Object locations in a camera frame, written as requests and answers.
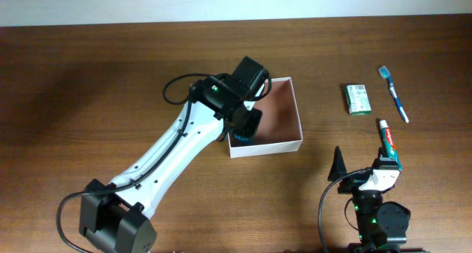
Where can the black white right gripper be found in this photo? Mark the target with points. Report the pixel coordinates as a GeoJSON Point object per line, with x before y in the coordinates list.
{"type": "Point", "coordinates": [338, 167]}

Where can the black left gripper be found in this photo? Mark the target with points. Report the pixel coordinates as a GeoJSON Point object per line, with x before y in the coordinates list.
{"type": "Point", "coordinates": [251, 127]}

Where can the teal mouthwash bottle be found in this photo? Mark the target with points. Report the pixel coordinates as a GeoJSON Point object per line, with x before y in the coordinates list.
{"type": "Point", "coordinates": [244, 138]}

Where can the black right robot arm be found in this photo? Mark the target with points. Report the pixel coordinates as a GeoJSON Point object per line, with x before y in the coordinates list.
{"type": "Point", "coordinates": [381, 224]}

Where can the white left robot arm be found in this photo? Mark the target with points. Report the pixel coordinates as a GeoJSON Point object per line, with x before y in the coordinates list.
{"type": "Point", "coordinates": [115, 217]}

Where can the green red toothpaste tube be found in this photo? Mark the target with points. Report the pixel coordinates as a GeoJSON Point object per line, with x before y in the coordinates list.
{"type": "Point", "coordinates": [388, 143]}

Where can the green and white soap box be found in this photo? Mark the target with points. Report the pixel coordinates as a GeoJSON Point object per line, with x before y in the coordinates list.
{"type": "Point", "coordinates": [357, 100]}

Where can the white cardboard box, brown inside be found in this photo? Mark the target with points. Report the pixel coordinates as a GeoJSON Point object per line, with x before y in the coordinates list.
{"type": "Point", "coordinates": [280, 129]}

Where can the blue and white toothbrush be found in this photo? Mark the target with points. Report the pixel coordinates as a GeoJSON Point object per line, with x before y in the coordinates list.
{"type": "Point", "coordinates": [385, 74]}

